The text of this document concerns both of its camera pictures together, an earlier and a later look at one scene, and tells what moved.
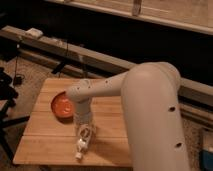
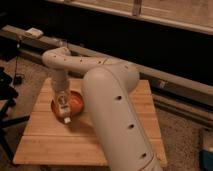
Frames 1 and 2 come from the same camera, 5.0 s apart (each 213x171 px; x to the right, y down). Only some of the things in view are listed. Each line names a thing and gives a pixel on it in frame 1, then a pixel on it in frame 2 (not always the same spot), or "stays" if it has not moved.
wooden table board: (52, 140) stays
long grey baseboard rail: (196, 97) stays
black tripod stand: (8, 97) stays
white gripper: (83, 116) → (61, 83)
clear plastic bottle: (85, 132) → (64, 107)
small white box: (34, 32) stays
